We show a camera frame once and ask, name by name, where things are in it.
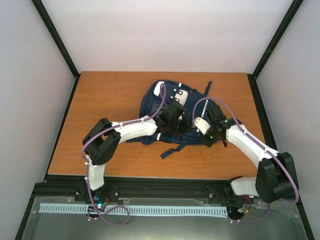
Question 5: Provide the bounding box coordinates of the navy blue backpack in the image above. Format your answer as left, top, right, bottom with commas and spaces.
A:
126, 80, 216, 159

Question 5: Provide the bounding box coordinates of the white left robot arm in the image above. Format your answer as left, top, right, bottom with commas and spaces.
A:
80, 102, 189, 202

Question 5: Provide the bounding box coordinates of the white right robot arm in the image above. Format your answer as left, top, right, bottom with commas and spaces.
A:
193, 105, 299, 203

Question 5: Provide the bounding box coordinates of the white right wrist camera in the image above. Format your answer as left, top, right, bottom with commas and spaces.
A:
193, 117, 211, 135

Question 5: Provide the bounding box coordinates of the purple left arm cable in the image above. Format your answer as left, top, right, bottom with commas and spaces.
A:
79, 83, 168, 225

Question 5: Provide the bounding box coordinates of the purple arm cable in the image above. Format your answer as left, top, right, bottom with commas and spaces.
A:
192, 96, 300, 224
79, 83, 168, 225

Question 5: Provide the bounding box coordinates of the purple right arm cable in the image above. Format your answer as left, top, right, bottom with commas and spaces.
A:
192, 96, 300, 224

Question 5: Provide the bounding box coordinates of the black aluminium frame rail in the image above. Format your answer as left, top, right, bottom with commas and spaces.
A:
31, 175, 252, 206

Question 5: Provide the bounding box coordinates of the light blue slotted cable duct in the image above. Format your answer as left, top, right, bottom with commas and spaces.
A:
38, 203, 228, 218

